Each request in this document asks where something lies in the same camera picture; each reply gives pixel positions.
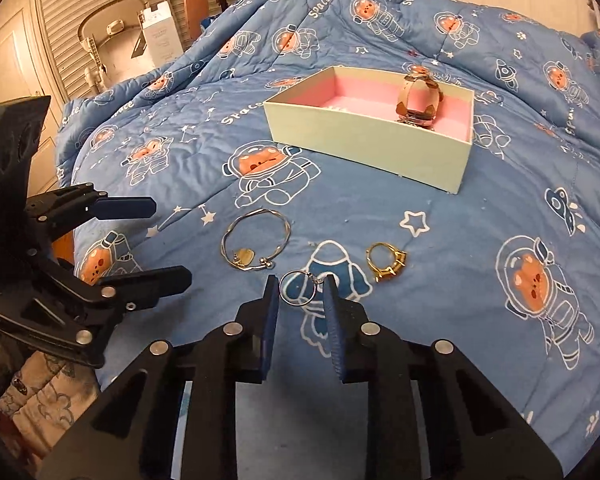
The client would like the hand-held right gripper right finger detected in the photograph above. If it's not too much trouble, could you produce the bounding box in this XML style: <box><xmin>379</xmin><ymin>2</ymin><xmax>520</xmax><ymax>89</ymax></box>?
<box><xmin>322</xmin><ymin>275</ymin><xmax>566</xmax><ymax>480</ymax></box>

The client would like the white cardboard box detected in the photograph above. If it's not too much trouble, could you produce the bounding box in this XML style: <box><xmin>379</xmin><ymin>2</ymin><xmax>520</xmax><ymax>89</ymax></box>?
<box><xmin>132</xmin><ymin>1</ymin><xmax>186</xmax><ymax>68</ymax></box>

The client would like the person's left forearm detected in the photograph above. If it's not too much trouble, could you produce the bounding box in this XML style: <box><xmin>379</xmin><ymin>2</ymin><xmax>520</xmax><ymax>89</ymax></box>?
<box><xmin>0</xmin><ymin>327</ymin><xmax>28</xmax><ymax>401</ymax></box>

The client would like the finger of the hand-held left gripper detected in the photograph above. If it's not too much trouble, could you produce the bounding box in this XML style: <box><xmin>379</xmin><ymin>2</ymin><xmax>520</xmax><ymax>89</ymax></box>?
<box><xmin>27</xmin><ymin>184</ymin><xmax>157</xmax><ymax>241</ymax></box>
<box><xmin>0</xmin><ymin>260</ymin><xmax>193</xmax><ymax>368</ymax></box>

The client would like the silver bangle with heart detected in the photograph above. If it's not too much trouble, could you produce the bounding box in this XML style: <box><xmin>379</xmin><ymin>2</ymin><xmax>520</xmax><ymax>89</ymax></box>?
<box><xmin>221</xmin><ymin>208</ymin><xmax>292</xmax><ymax>272</ymax></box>

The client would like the white baby chair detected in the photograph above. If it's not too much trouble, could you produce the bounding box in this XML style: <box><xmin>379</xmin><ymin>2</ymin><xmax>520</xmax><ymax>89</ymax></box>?
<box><xmin>77</xmin><ymin>0</ymin><xmax>153</xmax><ymax>93</ymax></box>

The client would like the gold ring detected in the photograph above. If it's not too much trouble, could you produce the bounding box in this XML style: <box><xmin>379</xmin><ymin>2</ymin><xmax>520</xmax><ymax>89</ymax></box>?
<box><xmin>364</xmin><ymin>242</ymin><xmax>410</xmax><ymax>284</ymax></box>

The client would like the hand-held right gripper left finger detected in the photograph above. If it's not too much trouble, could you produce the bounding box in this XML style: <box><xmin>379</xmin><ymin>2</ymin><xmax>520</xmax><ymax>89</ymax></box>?
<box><xmin>35</xmin><ymin>275</ymin><xmax>281</xmax><ymax>480</ymax></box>

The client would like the silver hoop with chain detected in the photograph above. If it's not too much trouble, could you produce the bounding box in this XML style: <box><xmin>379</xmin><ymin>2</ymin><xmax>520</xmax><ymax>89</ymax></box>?
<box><xmin>280</xmin><ymin>270</ymin><xmax>327</xmax><ymax>307</ymax></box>

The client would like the pale green box pink inside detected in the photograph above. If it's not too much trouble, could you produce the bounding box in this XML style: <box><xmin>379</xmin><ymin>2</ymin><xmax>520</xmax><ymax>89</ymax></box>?
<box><xmin>263</xmin><ymin>65</ymin><xmax>476</xmax><ymax>195</ymax></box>

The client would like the wristwatch with beige strap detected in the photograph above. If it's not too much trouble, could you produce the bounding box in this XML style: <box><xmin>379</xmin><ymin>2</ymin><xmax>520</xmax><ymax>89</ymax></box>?
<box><xmin>394</xmin><ymin>71</ymin><xmax>442</xmax><ymax>128</ymax></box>

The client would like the white louvered closet door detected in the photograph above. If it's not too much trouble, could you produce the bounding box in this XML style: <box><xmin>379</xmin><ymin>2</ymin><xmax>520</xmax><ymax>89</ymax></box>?
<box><xmin>35</xmin><ymin>0</ymin><xmax>221</xmax><ymax>101</ymax></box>

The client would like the beige floral bed sheet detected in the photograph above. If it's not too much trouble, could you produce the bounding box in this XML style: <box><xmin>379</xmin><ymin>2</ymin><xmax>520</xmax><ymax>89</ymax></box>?
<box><xmin>0</xmin><ymin>350</ymin><xmax>101</xmax><ymax>461</ymax></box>

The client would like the blue astronaut bear blanket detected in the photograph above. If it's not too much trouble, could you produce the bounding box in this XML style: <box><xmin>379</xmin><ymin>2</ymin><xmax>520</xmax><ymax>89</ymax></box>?
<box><xmin>55</xmin><ymin>0</ymin><xmax>600</xmax><ymax>461</ymax></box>

